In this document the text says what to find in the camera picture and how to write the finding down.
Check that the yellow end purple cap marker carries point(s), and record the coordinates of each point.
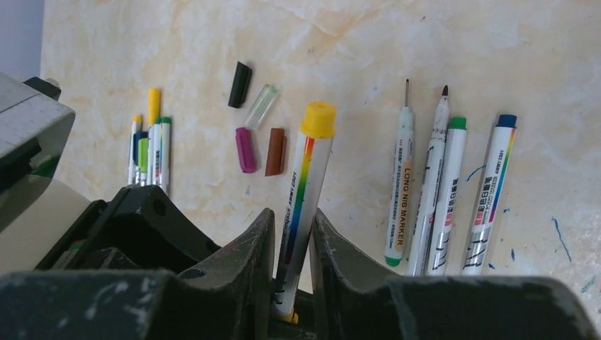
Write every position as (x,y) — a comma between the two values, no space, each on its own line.
(132,158)

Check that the black pen cap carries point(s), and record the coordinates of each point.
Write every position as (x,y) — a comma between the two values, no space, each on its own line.
(240,85)

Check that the black cap brown marker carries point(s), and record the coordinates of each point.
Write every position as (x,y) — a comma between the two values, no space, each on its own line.
(430,187)

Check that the yellow end rainbow marker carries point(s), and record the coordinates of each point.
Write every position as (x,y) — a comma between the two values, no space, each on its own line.
(310,157)

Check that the brown pen cap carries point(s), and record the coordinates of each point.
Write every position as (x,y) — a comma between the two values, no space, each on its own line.
(275,159)

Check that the translucent pen cap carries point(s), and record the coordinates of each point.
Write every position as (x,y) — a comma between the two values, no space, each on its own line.
(261,107)

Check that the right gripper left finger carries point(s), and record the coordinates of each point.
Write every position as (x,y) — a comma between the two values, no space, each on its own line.
(225,296)

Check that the blue cap marker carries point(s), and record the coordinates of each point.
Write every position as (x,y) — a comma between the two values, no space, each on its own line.
(139,135)

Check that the green long nib marker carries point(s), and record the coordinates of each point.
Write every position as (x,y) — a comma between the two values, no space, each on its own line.
(399,211)

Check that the blue end marker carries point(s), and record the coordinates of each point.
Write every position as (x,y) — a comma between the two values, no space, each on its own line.
(489,194)

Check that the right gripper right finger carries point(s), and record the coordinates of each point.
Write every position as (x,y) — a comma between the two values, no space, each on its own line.
(357,298)

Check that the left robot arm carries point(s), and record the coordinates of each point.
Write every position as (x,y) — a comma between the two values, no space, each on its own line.
(46,226)

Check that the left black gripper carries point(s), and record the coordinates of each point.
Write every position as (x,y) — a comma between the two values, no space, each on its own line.
(140,228)

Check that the purple pen cap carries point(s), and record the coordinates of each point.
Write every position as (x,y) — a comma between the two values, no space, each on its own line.
(245,150)

